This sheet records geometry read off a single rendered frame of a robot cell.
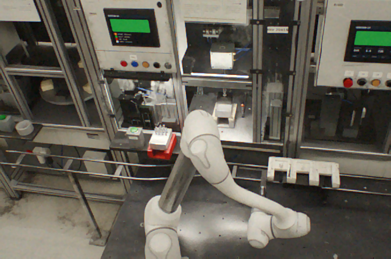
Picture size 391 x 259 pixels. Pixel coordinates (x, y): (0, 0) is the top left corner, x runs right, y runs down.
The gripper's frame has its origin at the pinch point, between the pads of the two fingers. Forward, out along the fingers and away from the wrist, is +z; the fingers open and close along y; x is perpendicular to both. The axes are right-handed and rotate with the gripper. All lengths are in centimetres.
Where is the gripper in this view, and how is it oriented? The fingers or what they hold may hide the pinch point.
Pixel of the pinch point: (264, 175)
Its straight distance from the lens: 218.3
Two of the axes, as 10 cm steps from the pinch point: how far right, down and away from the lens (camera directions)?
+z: 2.1, -6.5, 7.3
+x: -9.7, -0.7, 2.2
